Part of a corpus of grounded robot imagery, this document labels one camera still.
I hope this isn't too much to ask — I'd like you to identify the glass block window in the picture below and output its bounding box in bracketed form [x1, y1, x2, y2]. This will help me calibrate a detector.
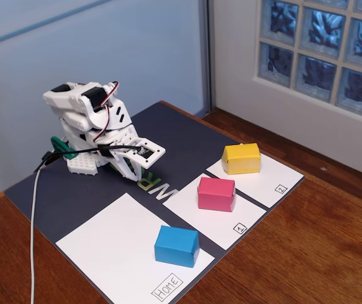
[256, 0, 362, 123]

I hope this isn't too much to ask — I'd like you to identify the white sheet marked one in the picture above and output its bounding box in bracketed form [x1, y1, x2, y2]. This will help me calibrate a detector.
[161, 172, 268, 251]

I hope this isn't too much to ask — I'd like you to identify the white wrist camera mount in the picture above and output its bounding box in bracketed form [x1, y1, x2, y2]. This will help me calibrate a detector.
[109, 137, 166, 169]

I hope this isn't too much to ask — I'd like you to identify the yellow paper box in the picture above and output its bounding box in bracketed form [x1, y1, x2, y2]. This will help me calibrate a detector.
[221, 142, 261, 175]

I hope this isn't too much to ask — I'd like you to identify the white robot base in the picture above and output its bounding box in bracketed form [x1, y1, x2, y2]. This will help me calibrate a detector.
[61, 118, 101, 177]

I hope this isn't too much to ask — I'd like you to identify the white cable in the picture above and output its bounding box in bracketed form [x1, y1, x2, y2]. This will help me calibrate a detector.
[30, 160, 47, 304]

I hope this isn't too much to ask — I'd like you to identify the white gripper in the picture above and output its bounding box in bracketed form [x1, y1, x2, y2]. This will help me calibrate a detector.
[97, 125, 143, 182]

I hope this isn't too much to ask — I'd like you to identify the white sheet marked home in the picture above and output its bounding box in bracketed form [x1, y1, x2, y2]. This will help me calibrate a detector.
[55, 192, 216, 301]

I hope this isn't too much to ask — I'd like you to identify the green clamp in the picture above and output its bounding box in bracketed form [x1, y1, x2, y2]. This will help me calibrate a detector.
[50, 136, 79, 160]

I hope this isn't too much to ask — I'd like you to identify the dark grey mat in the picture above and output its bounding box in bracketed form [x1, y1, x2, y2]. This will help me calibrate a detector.
[4, 100, 305, 304]

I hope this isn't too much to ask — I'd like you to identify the black camera cable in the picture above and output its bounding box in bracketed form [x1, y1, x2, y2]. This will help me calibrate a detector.
[37, 142, 146, 172]

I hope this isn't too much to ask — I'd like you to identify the blue paper box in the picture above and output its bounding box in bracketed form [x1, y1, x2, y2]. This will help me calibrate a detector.
[154, 225, 201, 269]

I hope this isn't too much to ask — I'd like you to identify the pink paper box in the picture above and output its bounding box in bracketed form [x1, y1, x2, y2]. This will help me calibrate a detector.
[197, 176, 236, 213]

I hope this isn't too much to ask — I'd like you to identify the white sheet marked two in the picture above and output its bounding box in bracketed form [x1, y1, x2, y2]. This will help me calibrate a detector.
[205, 154, 305, 209]

